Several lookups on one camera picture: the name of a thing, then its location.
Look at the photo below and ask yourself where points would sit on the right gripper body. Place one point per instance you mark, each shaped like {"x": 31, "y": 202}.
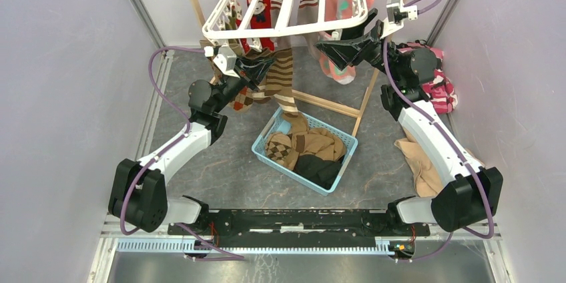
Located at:
{"x": 374, "y": 57}

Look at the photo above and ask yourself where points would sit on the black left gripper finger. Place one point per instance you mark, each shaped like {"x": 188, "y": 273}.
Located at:
{"x": 249, "y": 58}
{"x": 253, "y": 71}

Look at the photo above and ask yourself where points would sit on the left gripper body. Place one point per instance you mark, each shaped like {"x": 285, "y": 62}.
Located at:
{"x": 236, "y": 73}

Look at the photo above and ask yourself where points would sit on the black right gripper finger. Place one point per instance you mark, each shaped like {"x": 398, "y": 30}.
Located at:
{"x": 348, "y": 34}
{"x": 346, "y": 53}

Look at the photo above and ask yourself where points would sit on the brown striped sock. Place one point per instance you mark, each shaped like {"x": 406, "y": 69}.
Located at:
{"x": 259, "y": 95}
{"x": 279, "y": 81}

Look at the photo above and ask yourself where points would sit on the beige argyle sock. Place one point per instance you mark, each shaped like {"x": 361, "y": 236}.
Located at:
{"x": 243, "y": 101}

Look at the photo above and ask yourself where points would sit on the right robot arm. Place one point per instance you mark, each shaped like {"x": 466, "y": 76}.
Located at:
{"x": 470, "y": 191}

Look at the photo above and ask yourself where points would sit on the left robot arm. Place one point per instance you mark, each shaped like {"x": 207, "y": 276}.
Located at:
{"x": 139, "y": 196}

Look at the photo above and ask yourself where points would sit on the white plastic clip hanger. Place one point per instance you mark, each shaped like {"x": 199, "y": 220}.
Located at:
{"x": 213, "y": 31}

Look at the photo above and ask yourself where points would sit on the grey sock striped cuff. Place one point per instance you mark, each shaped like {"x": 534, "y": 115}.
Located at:
{"x": 307, "y": 13}

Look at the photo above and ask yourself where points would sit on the pink camouflage bag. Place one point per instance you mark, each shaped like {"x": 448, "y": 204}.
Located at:
{"x": 440, "y": 90}

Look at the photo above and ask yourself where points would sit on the black garment in basket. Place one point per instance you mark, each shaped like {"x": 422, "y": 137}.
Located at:
{"x": 321, "y": 172}

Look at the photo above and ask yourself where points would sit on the beige cloth on floor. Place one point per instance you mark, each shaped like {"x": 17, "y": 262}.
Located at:
{"x": 427, "y": 181}

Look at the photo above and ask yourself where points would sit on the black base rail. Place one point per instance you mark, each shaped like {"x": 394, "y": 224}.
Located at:
{"x": 306, "y": 228}

